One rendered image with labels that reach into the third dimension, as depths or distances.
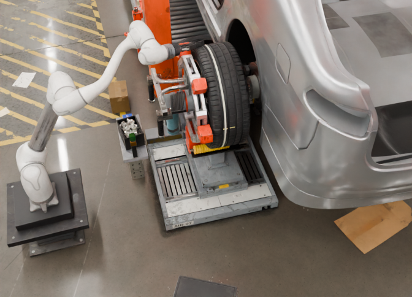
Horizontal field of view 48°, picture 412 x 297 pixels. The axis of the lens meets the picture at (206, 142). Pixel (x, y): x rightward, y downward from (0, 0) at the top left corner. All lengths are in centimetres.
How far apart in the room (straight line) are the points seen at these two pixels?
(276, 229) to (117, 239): 112
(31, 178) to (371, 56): 226
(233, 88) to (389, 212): 160
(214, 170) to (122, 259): 88
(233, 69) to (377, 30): 115
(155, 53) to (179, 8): 239
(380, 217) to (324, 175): 141
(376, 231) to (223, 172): 115
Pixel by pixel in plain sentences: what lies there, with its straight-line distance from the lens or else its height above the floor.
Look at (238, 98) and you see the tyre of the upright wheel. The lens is 272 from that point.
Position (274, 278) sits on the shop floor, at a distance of 321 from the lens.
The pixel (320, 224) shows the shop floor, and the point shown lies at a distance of 348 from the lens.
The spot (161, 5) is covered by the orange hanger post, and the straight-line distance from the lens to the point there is 310.
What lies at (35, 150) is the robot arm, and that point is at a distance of 313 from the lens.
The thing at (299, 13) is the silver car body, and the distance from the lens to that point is 222.
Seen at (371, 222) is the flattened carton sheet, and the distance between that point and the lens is 359.
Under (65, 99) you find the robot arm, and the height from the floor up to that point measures 110.
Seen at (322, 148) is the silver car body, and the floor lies 128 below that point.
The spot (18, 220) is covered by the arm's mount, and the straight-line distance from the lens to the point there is 320.
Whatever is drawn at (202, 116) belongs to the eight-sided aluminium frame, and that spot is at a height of 95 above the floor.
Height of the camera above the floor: 283
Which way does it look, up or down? 47 degrees down
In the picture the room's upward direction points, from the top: straight up
